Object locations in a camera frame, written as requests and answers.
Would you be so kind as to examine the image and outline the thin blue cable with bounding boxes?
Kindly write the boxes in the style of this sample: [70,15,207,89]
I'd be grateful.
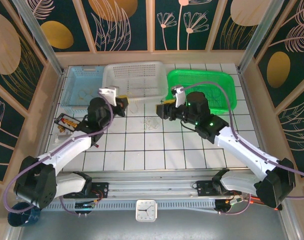
[206,88,229,107]

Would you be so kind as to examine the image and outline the thin yellow cable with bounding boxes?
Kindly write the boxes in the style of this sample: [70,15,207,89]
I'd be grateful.
[78,88,94,101]

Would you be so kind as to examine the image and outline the green plastic basket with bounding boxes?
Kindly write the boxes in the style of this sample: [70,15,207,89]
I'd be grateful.
[166,69,236,116]

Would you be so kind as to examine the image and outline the white plastic basket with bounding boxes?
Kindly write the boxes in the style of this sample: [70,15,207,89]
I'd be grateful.
[101,61,168,105]

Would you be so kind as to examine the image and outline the black tray with gold parts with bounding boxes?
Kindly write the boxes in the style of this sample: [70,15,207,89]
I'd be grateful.
[54,112,81,132]

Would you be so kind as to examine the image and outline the light blue plastic basket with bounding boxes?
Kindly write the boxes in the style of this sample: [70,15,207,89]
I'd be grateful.
[60,65,105,115]

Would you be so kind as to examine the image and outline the white square clock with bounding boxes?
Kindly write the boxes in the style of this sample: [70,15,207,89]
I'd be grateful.
[135,199,158,223]

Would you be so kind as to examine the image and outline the orange black utility knife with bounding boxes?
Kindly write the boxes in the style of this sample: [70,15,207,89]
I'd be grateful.
[249,198,283,211]

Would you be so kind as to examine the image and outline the dark blue mug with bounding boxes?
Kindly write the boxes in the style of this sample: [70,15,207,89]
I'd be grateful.
[8,202,42,228]

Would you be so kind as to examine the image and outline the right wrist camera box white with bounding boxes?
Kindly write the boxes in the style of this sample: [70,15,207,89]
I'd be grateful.
[171,84,187,109]

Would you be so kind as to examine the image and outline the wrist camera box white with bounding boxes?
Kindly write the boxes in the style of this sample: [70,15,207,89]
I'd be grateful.
[98,86,119,106]
[171,84,187,109]

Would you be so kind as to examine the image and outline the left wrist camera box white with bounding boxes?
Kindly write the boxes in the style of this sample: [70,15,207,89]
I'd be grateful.
[98,86,119,106]

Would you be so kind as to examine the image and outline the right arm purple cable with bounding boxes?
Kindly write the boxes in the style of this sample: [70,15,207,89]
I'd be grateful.
[179,81,304,216]

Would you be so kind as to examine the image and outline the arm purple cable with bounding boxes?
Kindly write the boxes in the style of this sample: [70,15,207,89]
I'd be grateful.
[179,81,304,216]
[4,89,115,216]

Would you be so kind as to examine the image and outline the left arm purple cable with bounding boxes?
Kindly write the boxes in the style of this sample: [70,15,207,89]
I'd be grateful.
[4,89,115,216]

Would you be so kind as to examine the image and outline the aluminium mounting rail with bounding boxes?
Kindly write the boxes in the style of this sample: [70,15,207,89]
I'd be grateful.
[16,171,290,201]

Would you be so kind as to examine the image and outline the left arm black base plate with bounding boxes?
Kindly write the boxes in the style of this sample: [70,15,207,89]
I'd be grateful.
[63,181,110,200]

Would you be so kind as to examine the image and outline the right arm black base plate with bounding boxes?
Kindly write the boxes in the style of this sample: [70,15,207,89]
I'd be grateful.
[196,179,242,198]

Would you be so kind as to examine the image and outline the grey slotted cable duct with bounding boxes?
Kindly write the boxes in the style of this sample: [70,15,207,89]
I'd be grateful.
[40,201,217,211]

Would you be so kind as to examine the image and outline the aluminium frame post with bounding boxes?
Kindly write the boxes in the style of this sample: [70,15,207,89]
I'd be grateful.
[11,0,65,76]
[236,0,285,74]

